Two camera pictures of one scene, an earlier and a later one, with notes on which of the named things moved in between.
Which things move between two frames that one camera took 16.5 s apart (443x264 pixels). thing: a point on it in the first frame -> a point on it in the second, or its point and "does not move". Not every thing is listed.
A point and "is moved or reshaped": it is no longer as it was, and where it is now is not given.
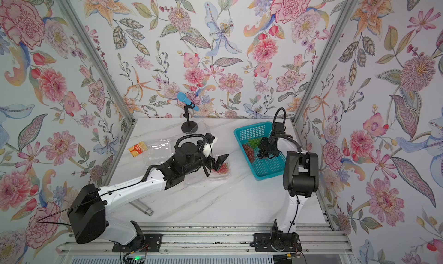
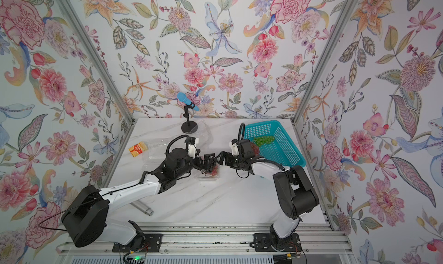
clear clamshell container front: x=201 y=176 is moved or reshaped
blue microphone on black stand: x=188 y=127 does not move
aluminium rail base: x=321 y=244 does not move
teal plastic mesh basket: x=261 y=168 is moved or reshaped
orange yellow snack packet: x=138 y=149 does not move
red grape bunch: x=250 y=153 is moved or reshaped
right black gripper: x=263 y=144 -> x=229 y=163
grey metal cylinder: x=141 y=206 does not move
